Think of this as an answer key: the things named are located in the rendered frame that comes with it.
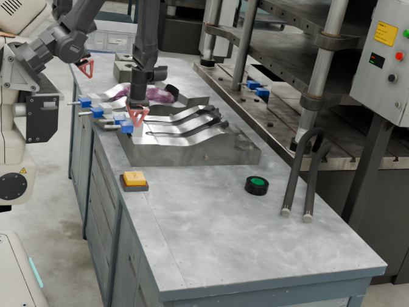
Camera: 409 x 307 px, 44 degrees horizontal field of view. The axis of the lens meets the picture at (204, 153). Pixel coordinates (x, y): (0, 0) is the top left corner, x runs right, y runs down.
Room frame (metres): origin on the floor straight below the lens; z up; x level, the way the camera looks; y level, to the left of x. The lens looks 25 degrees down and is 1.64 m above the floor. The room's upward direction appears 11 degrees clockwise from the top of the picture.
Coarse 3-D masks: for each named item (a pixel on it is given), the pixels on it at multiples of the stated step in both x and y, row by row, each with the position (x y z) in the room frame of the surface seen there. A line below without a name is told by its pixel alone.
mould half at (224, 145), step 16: (192, 112) 1.89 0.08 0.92; (144, 128) 1.72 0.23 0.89; (160, 128) 1.76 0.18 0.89; (176, 128) 1.79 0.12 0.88; (192, 128) 1.77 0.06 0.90; (208, 128) 1.75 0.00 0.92; (224, 128) 1.75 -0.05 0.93; (128, 144) 1.63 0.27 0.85; (144, 144) 1.59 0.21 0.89; (160, 144) 1.61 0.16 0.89; (176, 144) 1.64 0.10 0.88; (192, 144) 1.66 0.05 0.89; (208, 144) 1.69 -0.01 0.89; (224, 144) 1.71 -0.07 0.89; (240, 144) 1.80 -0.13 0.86; (128, 160) 1.61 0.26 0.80; (144, 160) 1.59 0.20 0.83; (160, 160) 1.61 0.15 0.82; (176, 160) 1.64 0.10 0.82; (192, 160) 1.66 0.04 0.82; (208, 160) 1.69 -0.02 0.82; (224, 160) 1.72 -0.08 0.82; (240, 160) 1.75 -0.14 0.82; (256, 160) 1.77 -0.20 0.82
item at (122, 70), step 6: (114, 66) 2.52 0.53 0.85; (120, 66) 2.46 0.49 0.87; (126, 66) 2.51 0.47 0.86; (132, 66) 2.54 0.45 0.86; (114, 72) 2.51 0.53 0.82; (120, 72) 2.41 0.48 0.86; (126, 72) 2.42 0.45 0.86; (120, 78) 2.41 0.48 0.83; (126, 78) 2.42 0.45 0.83; (150, 84) 2.47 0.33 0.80
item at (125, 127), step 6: (132, 120) 1.65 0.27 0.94; (138, 120) 1.65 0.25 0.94; (108, 126) 1.61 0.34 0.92; (114, 126) 1.62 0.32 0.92; (120, 126) 1.63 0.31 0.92; (126, 126) 1.62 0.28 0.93; (132, 126) 1.63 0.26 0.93; (126, 132) 1.62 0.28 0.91; (132, 132) 1.63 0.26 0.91; (138, 132) 1.63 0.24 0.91
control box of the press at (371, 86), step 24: (384, 0) 1.96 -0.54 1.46; (408, 0) 1.97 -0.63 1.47; (384, 24) 1.92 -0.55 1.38; (408, 24) 1.81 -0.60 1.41; (384, 48) 1.88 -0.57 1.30; (408, 48) 1.78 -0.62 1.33; (360, 72) 1.96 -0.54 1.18; (384, 72) 1.85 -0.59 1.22; (408, 72) 1.75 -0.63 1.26; (360, 96) 1.93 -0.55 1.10; (384, 96) 1.81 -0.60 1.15; (408, 96) 1.73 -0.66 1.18; (384, 120) 1.85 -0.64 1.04; (408, 120) 1.74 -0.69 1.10; (384, 144) 1.87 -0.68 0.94; (360, 168) 1.88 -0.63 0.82; (360, 192) 1.85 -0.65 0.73; (360, 216) 1.87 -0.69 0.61
